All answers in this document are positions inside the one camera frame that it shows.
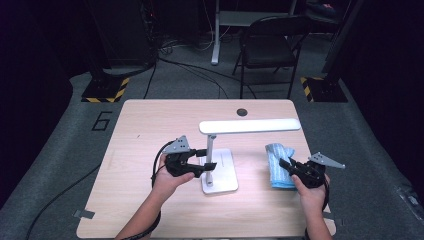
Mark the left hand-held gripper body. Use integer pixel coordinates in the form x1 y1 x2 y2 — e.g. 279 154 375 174
162 134 203 178

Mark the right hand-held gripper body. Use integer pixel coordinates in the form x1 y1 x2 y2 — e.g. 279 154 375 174
296 152 346 189

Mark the blue striped cloth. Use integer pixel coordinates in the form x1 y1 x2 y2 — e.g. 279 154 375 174
264 143 299 191

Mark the white desk lamp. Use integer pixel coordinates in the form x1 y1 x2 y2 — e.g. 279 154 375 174
198 118 302 195

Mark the person's left hand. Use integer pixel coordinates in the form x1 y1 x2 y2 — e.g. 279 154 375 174
151 155 195 201

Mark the person's right hand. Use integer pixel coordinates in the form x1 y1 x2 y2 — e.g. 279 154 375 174
292 175 331 214

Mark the grey tape piece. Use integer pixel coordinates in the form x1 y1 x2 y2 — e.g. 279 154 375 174
322 209 344 227
73 209 96 220

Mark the black stand with striped base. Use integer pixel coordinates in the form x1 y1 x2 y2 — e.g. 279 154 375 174
299 0 364 103
80 0 130 104

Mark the black folding chair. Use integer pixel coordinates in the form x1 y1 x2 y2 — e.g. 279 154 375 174
232 14 313 100

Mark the dark cabinet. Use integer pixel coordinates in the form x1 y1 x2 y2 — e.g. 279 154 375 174
84 0 158 68

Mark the left hand-held gripper cable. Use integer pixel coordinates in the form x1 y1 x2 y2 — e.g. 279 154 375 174
119 139 176 240

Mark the hand-held gripper cable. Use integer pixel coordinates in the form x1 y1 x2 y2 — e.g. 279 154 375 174
119 139 176 240
303 181 331 240

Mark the right hand-held gripper cable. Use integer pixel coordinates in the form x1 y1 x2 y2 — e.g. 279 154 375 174
303 181 331 240

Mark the black floor cable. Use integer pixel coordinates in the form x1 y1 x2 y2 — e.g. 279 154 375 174
143 62 158 100
156 56 258 100
24 163 102 240

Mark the white metal desk frame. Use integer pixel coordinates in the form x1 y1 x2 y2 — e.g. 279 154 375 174
210 0 298 66

